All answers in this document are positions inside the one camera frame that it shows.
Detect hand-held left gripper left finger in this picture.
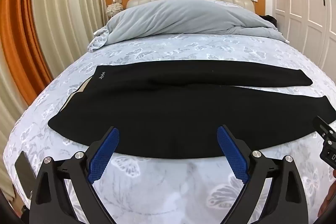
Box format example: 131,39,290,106
29,126,120,224

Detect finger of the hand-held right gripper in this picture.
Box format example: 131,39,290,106
312,116,334,138

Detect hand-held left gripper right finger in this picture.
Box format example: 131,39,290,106
217,124,309,224

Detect black pants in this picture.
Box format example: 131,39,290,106
48,61,336,158

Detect person's right hand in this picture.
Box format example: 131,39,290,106
318,194,335,218

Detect black phone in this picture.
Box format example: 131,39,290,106
14,152,37,199

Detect bed with butterfly sheet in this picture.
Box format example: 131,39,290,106
3,0,336,224

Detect dark bedside object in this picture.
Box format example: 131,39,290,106
259,15,279,29

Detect white wardrobe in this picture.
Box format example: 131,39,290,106
265,0,336,72

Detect orange curtain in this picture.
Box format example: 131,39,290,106
0,0,54,106

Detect grey duvet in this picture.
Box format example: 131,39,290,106
87,0,289,53

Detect cream curtain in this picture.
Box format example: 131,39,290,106
0,0,108,198

